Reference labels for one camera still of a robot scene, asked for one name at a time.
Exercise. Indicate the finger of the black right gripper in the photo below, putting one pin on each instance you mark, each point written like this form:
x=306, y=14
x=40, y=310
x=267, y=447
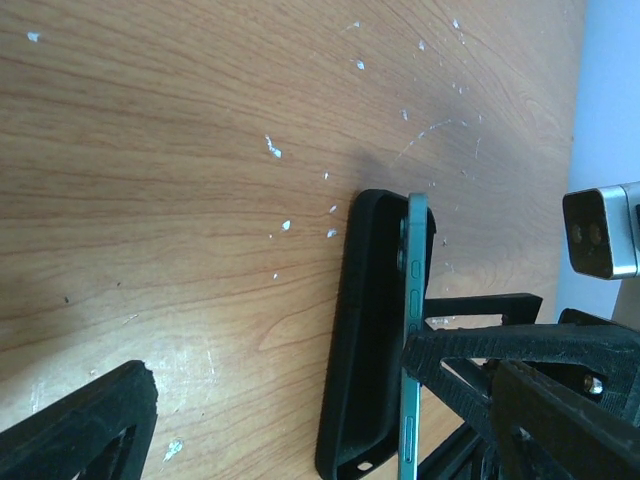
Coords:
x=463, y=455
x=514, y=308

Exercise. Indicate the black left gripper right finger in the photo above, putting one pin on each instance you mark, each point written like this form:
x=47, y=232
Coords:
x=541, y=428

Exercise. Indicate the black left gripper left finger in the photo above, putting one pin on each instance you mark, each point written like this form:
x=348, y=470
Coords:
x=102, y=430

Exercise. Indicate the black phone case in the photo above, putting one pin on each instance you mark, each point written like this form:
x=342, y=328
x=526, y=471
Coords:
x=360, y=416

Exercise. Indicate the black screen phone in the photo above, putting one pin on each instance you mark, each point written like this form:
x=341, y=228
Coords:
x=412, y=262

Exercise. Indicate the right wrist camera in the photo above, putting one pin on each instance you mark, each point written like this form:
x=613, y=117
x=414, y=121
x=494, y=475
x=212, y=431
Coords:
x=602, y=230

